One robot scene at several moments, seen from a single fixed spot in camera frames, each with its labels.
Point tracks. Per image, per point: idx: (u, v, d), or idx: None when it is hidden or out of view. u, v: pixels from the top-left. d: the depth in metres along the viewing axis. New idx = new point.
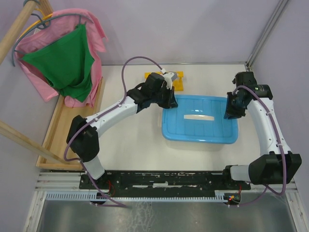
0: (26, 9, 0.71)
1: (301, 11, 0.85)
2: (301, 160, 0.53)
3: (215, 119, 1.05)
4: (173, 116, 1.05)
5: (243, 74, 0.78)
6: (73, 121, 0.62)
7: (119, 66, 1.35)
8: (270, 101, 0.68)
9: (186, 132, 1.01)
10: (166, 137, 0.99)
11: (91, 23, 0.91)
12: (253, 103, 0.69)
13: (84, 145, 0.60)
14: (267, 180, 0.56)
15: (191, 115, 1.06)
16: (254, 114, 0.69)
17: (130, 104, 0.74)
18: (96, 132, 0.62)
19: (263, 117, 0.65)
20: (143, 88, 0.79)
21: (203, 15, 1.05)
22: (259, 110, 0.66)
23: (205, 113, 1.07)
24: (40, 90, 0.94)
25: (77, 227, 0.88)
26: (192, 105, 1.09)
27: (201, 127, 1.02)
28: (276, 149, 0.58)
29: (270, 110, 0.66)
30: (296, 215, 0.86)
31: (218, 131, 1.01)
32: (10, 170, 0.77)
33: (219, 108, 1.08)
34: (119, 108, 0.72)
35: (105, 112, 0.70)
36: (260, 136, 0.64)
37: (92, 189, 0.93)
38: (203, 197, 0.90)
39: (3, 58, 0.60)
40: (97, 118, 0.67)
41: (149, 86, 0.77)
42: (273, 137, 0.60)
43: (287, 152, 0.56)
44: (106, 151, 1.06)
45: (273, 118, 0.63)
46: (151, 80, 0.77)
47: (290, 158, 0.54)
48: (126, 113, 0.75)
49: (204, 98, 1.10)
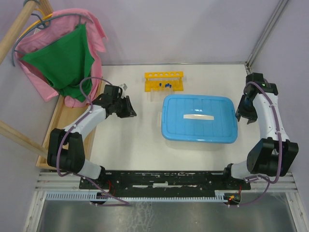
0: (26, 9, 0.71)
1: (301, 11, 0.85)
2: (298, 148, 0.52)
3: (215, 118, 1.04)
4: (172, 117, 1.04)
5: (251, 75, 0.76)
6: (50, 134, 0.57)
7: (119, 66, 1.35)
8: (275, 96, 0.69)
9: (186, 132, 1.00)
10: (166, 137, 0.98)
11: (91, 23, 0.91)
12: (258, 96, 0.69)
13: (73, 154, 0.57)
14: (264, 167, 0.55)
15: (190, 115, 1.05)
16: (258, 107, 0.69)
17: (100, 108, 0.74)
18: (81, 136, 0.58)
19: (266, 108, 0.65)
20: (103, 97, 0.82)
21: (203, 15, 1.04)
22: (263, 102, 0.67)
23: (205, 112, 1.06)
24: (40, 90, 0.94)
25: (77, 227, 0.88)
26: (192, 104, 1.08)
27: (201, 127, 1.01)
28: (275, 136, 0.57)
29: (273, 103, 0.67)
30: (296, 215, 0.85)
31: (218, 131, 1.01)
32: (10, 170, 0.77)
33: (219, 108, 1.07)
34: (90, 114, 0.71)
35: (80, 119, 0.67)
36: (261, 125, 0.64)
37: (92, 189, 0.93)
38: (203, 197, 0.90)
39: (3, 58, 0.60)
40: (76, 125, 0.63)
41: (108, 94, 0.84)
42: (272, 126, 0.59)
43: (285, 140, 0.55)
44: (106, 152, 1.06)
45: (274, 110, 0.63)
46: (108, 88, 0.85)
47: (287, 145, 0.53)
48: (96, 120, 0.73)
49: (203, 98, 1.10)
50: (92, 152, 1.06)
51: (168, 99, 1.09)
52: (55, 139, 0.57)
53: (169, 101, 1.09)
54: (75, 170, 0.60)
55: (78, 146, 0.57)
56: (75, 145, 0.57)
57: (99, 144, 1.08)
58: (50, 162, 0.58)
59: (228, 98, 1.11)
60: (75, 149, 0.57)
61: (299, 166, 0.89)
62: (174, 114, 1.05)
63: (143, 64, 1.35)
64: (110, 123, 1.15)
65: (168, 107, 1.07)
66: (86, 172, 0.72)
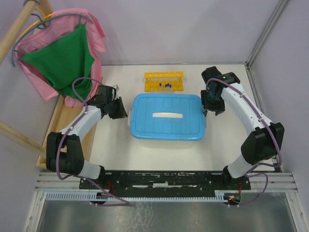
0: (26, 9, 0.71)
1: (301, 11, 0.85)
2: (282, 126, 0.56)
3: (183, 116, 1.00)
4: (141, 114, 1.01)
5: (207, 70, 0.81)
6: (48, 138, 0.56)
7: (119, 66, 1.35)
8: (239, 85, 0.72)
9: (154, 130, 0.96)
10: (135, 136, 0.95)
11: (91, 23, 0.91)
12: (226, 91, 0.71)
13: (72, 155, 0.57)
14: (262, 155, 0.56)
15: (159, 113, 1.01)
16: (230, 101, 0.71)
17: (94, 109, 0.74)
18: (78, 137, 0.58)
19: (239, 100, 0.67)
20: (97, 97, 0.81)
21: (203, 15, 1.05)
22: (233, 95, 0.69)
23: (174, 110, 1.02)
24: (40, 90, 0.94)
25: (77, 227, 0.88)
26: (162, 103, 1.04)
27: (169, 125, 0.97)
28: (260, 124, 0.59)
29: (243, 92, 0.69)
30: (296, 215, 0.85)
31: (187, 128, 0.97)
32: (10, 170, 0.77)
33: (188, 106, 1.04)
34: (86, 115, 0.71)
35: (76, 121, 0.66)
36: (242, 118, 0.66)
37: (92, 189, 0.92)
38: (203, 197, 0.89)
39: (3, 58, 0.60)
40: (72, 127, 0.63)
41: (102, 94, 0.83)
42: (253, 115, 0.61)
43: (271, 124, 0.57)
44: (105, 151, 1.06)
45: (246, 99, 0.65)
46: (103, 88, 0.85)
47: (274, 128, 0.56)
48: (91, 120, 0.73)
49: (174, 97, 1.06)
50: (92, 152, 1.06)
51: (138, 98, 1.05)
52: (52, 143, 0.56)
53: (140, 99, 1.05)
54: (76, 170, 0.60)
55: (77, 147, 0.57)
56: (72, 146, 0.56)
57: (98, 144, 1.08)
58: (49, 165, 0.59)
59: (198, 96, 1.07)
60: (74, 150, 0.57)
61: (299, 166, 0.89)
62: (144, 111, 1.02)
63: (142, 64, 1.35)
64: (110, 123, 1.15)
65: (138, 105, 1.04)
66: (86, 173, 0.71)
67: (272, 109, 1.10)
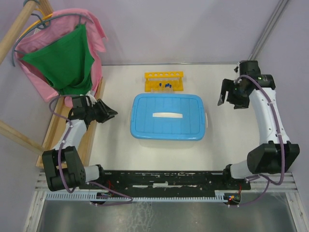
0: (26, 9, 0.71)
1: (301, 11, 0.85)
2: (299, 149, 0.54)
3: (183, 116, 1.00)
4: (141, 114, 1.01)
5: (247, 63, 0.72)
6: (43, 159, 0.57)
7: (119, 66, 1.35)
8: (272, 91, 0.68)
9: (154, 130, 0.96)
10: (135, 136, 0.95)
11: (91, 23, 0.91)
12: (256, 93, 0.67)
13: (72, 167, 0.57)
14: (266, 167, 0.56)
15: (159, 113, 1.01)
16: (255, 105, 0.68)
17: (79, 121, 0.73)
18: (73, 147, 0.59)
19: (265, 107, 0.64)
20: (75, 111, 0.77)
21: (203, 15, 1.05)
22: (261, 100, 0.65)
23: (174, 109, 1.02)
24: (40, 90, 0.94)
25: (77, 227, 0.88)
26: (162, 103, 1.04)
27: (170, 125, 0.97)
28: (276, 138, 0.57)
29: (272, 100, 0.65)
30: (296, 215, 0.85)
31: (187, 128, 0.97)
32: (10, 170, 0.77)
33: (188, 106, 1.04)
34: (72, 128, 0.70)
35: (65, 135, 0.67)
36: (260, 125, 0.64)
37: (92, 189, 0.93)
38: (203, 197, 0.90)
39: (3, 58, 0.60)
40: (64, 140, 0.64)
41: (78, 106, 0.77)
42: (273, 128, 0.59)
43: (286, 143, 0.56)
44: (105, 151, 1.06)
45: (273, 108, 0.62)
46: (76, 99, 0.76)
47: (288, 147, 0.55)
48: (80, 132, 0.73)
49: (174, 97, 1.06)
50: (92, 152, 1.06)
51: (137, 98, 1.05)
52: (49, 159, 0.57)
53: (140, 99, 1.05)
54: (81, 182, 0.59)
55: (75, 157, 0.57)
56: (71, 157, 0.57)
57: (98, 144, 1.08)
58: (52, 185, 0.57)
59: (198, 96, 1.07)
60: (74, 161, 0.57)
61: (299, 166, 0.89)
62: (144, 111, 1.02)
63: (142, 64, 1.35)
64: (110, 123, 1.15)
65: (138, 106, 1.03)
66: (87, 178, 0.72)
67: None
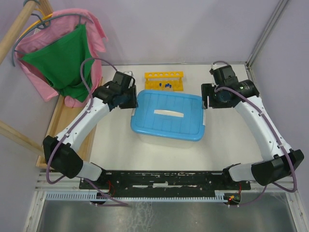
0: (26, 9, 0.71)
1: (301, 11, 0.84)
2: (302, 154, 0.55)
3: (184, 116, 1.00)
4: (142, 110, 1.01)
5: (222, 70, 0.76)
6: (44, 142, 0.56)
7: (119, 66, 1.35)
8: (258, 99, 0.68)
9: (154, 126, 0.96)
10: (137, 131, 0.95)
11: (91, 23, 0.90)
12: (244, 106, 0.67)
13: (64, 164, 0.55)
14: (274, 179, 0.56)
15: (161, 111, 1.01)
16: (246, 116, 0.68)
17: (99, 107, 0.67)
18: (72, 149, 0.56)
19: (258, 119, 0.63)
20: (111, 85, 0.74)
21: (203, 16, 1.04)
22: (251, 112, 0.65)
23: (175, 108, 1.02)
24: (40, 90, 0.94)
25: (77, 227, 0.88)
26: (164, 102, 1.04)
27: (169, 124, 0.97)
28: (279, 151, 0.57)
29: (262, 110, 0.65)
30: (296, 215, 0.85)
31: (187, 128, 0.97)
32: (10, 170, 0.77)
33: (191, 105, 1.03)
34: (88, 113, 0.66)
35: (75, 123, 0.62)
36: (259, 138, 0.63)
37: (92, 189, 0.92)
38: (203, 197, 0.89)
39: (3, 58, 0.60)
40: (68, 133, 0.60)
41: (117, 82, 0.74)
42: (273, 140, 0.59)
43: (290, 152, 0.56)
44: (105, 152, 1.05)
45: (267, 119, 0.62)
46: (119, 76, 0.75)
47: (293, 155, 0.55)
48: (95, 119, 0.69)
49: (177, 96, 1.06)
50: (92, 152, 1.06)
51: (141, 95, 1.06)
52: (47, 147, 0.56)
53: (143, 96, 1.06)
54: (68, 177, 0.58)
55: (69, 158, 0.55)
56: (65, 157, 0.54)
57: (98, 145, 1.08)
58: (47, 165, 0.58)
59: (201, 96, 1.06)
60: (66, 161, 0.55)
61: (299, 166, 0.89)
62: (146, 108, 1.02)
63: (143, 64, 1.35)
64: (110, 124, 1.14)
65: (140, 102, 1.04)
66: (84, 174, 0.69)
67: (272, 110, 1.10)
